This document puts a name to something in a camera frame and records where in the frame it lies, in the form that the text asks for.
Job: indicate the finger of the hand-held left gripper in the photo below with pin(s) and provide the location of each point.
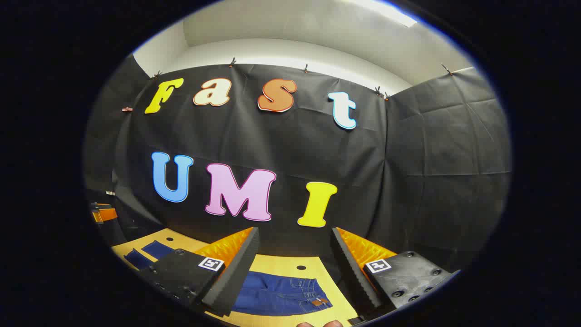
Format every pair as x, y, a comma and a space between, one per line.
105, 215

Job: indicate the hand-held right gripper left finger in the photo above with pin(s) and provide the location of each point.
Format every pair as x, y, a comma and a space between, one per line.
231, 277

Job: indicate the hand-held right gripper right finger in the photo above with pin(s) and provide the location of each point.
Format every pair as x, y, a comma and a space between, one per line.
356, 277

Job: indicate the blue denim jeans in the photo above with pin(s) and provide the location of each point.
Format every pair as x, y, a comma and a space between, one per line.
277, 293

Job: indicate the black backdrop cloth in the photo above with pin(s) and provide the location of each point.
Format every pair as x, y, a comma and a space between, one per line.
295, 145

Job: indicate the row of small backdrop clips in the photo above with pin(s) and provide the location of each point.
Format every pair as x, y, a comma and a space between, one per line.
232, 61

